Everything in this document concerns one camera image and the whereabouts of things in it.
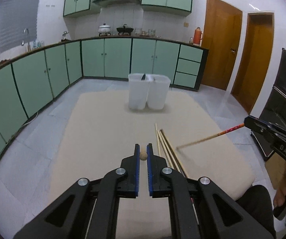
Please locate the white cooking pot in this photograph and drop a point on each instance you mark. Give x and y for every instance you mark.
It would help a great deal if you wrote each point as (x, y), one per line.
(104, 30)

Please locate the green lower kitchen cabinets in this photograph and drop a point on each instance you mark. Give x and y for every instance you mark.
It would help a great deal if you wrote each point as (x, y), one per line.
(29, 83)

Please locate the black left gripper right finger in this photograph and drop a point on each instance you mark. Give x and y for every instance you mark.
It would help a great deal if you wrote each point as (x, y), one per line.
(199, 208)

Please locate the black glass cabinet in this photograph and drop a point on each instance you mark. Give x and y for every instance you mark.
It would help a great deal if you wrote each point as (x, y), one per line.
(281, 99)

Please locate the left white plastic container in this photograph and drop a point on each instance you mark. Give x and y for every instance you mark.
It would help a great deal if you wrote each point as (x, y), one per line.
(138, 90)

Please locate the grey window blind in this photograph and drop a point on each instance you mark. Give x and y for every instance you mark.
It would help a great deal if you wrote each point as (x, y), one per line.
(15, 16)

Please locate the glass jars on counter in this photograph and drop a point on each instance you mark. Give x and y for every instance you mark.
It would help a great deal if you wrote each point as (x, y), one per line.
(144, 33)

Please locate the plain wooden chopstick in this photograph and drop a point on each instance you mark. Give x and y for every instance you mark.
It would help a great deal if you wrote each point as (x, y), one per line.
(143, 154)

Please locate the chrome sink faucet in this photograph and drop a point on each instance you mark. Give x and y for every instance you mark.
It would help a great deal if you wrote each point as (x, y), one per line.
(26, 37)

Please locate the black range hood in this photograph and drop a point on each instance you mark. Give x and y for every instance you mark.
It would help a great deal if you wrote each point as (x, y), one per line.
(107, 3)

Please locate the white plastic container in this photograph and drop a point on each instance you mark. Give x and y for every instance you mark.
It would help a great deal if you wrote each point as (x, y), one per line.
(138, 90)
(158, 89)

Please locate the black wok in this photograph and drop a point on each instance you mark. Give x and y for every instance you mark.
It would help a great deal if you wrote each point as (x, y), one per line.
(124, 30)

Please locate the light wooden chopstick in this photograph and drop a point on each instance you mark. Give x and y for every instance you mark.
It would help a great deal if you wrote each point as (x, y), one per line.
(157, 140)

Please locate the brown wooden door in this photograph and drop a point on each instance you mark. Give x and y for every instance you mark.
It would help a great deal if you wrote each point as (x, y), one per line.
(255, 59)
(221, 37)

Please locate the right white plastic container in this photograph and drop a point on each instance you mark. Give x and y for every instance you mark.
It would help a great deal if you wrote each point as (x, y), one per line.
(158, 89)

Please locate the red patterned wooden chopstick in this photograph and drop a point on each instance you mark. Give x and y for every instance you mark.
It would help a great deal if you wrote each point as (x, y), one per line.
(212, 136)

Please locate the dark red handled chopstick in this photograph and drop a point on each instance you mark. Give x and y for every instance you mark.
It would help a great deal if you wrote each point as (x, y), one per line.
(182, 169)

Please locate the orange thermos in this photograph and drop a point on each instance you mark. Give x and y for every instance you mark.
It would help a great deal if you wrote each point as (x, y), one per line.
(197, 36)

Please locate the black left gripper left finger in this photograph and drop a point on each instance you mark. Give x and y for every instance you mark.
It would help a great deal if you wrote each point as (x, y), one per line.
(88, 209)

